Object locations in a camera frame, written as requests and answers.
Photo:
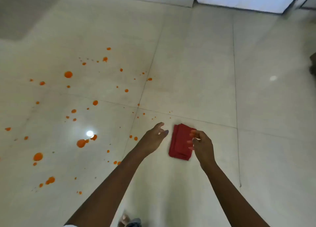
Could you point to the person's right hand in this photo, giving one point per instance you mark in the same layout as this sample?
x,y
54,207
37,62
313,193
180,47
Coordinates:
x,y
203,149

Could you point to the person's left hand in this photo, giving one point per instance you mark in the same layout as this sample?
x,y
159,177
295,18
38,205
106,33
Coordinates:
x,y
153,140

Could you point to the red cloth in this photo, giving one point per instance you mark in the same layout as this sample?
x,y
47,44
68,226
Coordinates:
x,y
179,143

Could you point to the orange liquid spill drops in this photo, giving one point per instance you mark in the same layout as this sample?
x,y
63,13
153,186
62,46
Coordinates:
x,y
68,74

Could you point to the person's right forearm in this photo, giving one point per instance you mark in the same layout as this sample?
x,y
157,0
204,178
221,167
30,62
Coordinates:
x,y
232,199

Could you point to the person's left forearm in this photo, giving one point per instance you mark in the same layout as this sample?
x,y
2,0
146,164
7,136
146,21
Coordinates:
x,y
108,189

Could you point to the person's bare foot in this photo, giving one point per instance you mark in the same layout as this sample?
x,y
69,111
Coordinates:
x,y
124,220

